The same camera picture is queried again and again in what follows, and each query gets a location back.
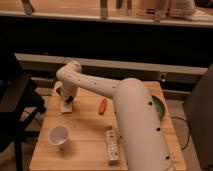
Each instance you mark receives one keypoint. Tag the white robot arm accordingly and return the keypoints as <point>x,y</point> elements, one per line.
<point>144,143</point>

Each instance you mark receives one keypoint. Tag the dark gray cabinet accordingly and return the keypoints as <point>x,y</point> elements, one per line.
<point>198,108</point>

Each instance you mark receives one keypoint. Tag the white sponge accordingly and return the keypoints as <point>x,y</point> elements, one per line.
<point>65,108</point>

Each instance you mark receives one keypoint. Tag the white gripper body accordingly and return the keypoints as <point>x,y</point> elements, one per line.
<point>68,91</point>

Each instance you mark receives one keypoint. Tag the green plate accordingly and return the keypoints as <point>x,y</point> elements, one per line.
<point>159,106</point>

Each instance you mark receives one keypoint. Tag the black chair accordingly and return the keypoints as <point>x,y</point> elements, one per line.
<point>19,104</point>

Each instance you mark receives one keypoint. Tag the white plastic cup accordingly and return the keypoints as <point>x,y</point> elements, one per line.
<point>59,136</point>

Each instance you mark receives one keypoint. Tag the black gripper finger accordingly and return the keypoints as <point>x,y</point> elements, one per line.
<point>59,90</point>
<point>69,99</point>

